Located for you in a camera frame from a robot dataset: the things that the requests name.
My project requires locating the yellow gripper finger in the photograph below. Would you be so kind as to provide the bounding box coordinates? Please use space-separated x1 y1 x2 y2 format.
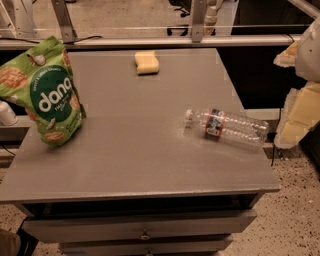
273 41 298 68
274 82 320 149

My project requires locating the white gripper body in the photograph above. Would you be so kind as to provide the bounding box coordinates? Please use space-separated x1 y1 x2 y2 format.
295 16 320 82

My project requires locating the clear plastic water bottle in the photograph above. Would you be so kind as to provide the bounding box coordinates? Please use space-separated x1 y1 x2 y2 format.
185 108 269 147

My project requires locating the white bottle at left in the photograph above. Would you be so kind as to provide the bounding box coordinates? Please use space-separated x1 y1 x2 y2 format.
0 101 18 126

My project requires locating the yellow sponge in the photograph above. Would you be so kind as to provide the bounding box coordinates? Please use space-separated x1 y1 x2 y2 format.
135 50 159 75

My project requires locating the grey wooden drawer cabinet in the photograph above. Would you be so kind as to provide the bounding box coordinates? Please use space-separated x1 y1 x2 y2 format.
0 48 281 256

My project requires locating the green dang snack bag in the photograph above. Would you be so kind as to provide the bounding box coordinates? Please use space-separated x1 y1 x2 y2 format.
0 36 86 146

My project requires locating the lower grey drawer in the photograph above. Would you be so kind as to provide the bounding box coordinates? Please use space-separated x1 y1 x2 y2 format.
60 235 232 256

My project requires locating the grey drawer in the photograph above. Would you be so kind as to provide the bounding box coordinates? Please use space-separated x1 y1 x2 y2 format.
60 235 232 256
22 210 257 243

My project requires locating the upper grey drawer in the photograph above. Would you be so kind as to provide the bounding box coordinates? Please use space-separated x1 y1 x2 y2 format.
22 210 257 243

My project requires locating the black cable on rail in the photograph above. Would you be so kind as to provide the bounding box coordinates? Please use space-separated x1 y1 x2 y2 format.
0 34 104 45

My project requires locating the metal frame rail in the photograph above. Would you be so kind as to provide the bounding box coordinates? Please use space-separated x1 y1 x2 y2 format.
0 33 303 51

